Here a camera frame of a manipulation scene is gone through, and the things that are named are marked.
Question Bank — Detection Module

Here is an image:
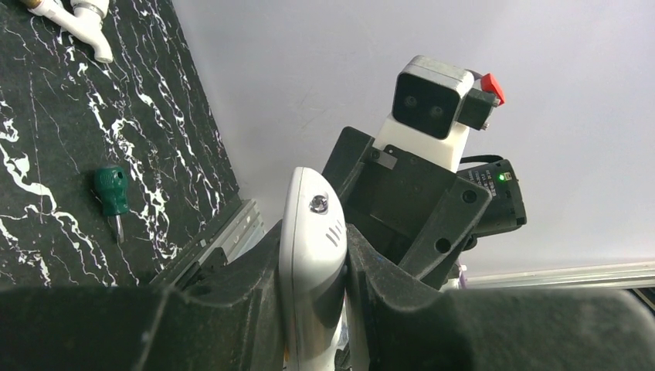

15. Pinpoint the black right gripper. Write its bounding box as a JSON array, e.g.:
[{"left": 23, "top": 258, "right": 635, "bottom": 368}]
[{"left": 322, "top": 127, "right": 492, "bottom": 290}]

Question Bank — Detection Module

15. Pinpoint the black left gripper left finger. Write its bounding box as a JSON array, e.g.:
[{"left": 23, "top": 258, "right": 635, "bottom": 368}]
[{"left": 1, "top": 226, "right": 284, "bottom": 370}]

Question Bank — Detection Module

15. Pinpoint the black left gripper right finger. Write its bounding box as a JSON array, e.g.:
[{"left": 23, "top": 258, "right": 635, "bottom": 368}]
[{"left": 347, "top": 226, "right": 654, "bottom": 370}]

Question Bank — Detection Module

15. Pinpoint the white remote control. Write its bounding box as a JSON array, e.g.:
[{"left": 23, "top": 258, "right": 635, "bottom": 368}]
[{"left": 278, "top": 167, "right": 348, "bottom": 370}]

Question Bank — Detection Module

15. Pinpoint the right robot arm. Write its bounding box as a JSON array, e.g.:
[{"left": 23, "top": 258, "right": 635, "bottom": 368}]
[{"left": 322, "top": 127, "right": 527, "bottom": 288}]

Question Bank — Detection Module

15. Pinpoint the white plastic faucet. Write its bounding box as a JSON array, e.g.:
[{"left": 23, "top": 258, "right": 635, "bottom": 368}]
[{"left": 21, "top": 0, "right": 114, "bottom": 64}]

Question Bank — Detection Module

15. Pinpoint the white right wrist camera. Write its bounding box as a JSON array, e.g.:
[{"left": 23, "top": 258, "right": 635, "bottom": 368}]
[{"left": 373, "top": 55, "right": 506, "bottom": 172}]

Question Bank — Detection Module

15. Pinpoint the green handled screwdriver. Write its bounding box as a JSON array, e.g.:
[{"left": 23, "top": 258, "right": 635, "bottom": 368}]
[{"left": 93, "top": 165, "right": 130, "bottom": 243}]

